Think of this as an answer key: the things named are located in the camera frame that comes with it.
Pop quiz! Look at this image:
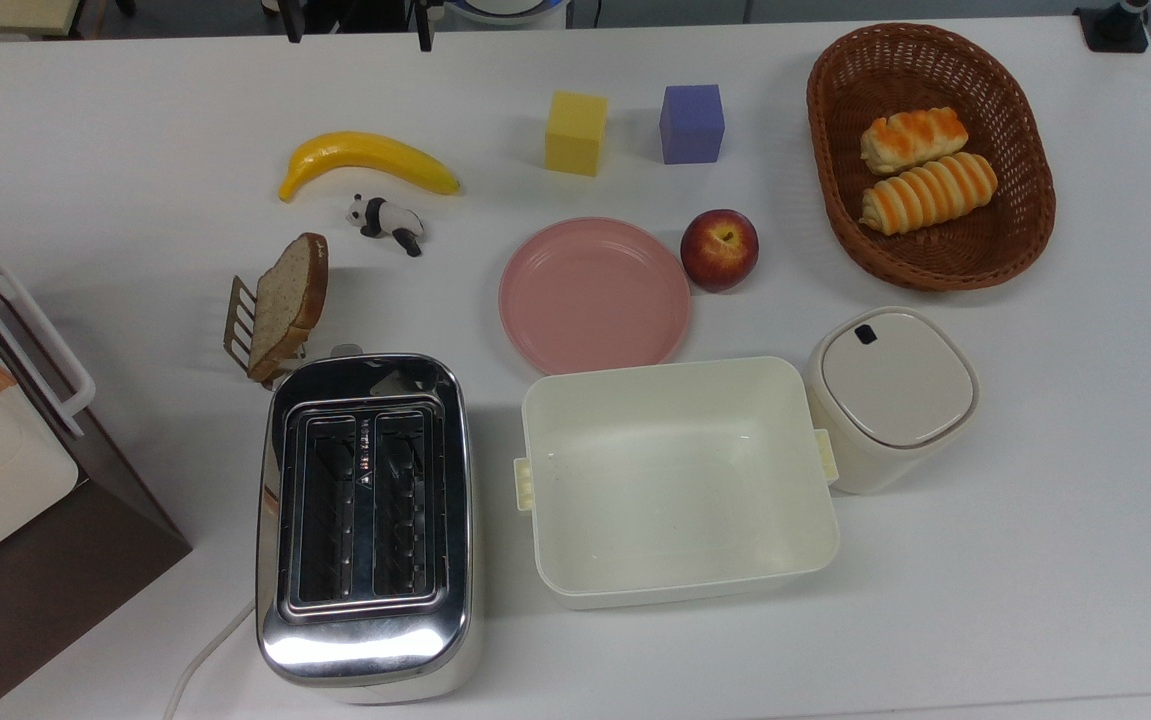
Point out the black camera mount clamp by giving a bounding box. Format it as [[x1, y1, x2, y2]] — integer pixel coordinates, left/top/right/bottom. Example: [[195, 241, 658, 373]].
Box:
[[1074, 0, 1151, 54]]

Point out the brown oval wicker basket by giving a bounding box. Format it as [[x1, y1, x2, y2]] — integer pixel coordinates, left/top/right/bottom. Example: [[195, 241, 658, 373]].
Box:
[[806, 22, 1058, 293]]

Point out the yellow foam cube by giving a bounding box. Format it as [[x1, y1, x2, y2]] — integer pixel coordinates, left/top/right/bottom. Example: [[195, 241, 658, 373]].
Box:
[[545, 91, 610, 178]]

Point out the metal wire toast rack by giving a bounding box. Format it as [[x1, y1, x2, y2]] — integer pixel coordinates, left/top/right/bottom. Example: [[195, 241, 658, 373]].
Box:
[[223, 276, 308, 391]]

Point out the shiny chrome two-slot toaster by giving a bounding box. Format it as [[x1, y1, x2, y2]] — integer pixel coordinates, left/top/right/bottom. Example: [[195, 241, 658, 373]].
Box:
[[255, 345, 486, 706]]

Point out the cream rectangular plastic tub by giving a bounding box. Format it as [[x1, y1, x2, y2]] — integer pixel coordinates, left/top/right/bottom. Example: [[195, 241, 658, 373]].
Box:
[[513, 355, 842, 611]]

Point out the white toaster power cable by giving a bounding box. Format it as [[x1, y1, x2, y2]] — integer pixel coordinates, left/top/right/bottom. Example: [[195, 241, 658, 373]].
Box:
[[163, 598, 258, 720]]

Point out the bread roll with orange glaze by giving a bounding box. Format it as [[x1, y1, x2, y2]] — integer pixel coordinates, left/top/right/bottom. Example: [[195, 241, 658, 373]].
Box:
[[859, 106, 970, 177]]

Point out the small panda figurine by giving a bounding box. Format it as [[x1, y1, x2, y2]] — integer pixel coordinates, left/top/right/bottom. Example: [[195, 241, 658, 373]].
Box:
[[349, 193, 427, 259]]

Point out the white and blue robot base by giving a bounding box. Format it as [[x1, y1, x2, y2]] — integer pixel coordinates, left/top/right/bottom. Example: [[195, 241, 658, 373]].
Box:
[[443, 0, 572, 28]]

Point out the red apple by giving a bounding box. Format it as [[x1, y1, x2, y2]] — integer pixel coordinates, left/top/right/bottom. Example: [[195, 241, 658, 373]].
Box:
[[679, 208, 762, 294]]

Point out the cream side table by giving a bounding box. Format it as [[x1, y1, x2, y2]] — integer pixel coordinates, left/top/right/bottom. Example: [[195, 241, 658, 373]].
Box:
[[0, 0, 86, 39]]

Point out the white lidded desktop bin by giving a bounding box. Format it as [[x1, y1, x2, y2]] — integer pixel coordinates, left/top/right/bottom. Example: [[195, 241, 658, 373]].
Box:
[[803, 306, 982, 496]]

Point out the white oven appliance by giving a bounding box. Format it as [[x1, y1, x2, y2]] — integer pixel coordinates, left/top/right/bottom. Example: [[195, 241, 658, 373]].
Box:
[[0, 238, 194, 720]]

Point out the pink round plate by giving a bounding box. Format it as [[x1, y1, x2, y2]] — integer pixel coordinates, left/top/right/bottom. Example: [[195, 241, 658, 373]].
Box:
[[498, 217, 693, 377]]

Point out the striped spiral bread roll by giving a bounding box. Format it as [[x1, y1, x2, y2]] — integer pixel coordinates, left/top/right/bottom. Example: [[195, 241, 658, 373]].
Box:
[[858, 151, 1000, 237]]

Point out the brown-crusted bread slice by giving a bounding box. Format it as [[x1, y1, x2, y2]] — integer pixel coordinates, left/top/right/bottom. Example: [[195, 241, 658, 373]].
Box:
[[247, 232, 330, 383]]

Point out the yellow toy banana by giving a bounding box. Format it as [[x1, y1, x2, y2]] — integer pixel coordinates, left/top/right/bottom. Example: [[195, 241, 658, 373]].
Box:
[[278, 131, 462, 203]]

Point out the purple foam cube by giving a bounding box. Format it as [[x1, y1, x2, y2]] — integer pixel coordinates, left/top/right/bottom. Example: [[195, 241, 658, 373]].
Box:
[[658, 84, 727, 166]]

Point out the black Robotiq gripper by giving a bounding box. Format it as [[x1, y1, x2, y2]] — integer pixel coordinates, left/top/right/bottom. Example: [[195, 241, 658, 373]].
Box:
[[280, 0, 435, 53]]

